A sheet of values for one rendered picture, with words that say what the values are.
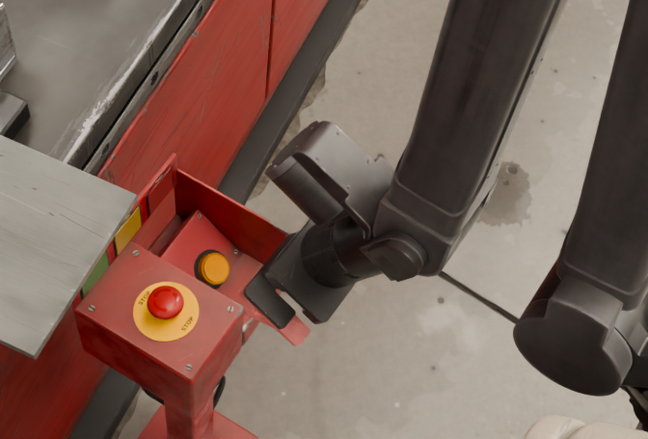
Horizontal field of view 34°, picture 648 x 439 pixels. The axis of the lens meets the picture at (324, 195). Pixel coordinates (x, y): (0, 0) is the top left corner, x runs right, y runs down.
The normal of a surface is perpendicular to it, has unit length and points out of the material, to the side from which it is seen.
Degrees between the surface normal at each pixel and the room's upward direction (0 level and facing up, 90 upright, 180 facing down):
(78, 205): 0
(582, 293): 16
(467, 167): 87
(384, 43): 0
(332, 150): 22
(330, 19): 0
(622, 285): 75
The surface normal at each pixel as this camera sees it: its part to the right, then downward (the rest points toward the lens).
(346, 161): 0.40, -0.28
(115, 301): 0.09, -0.51
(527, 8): -0.51, 0.71
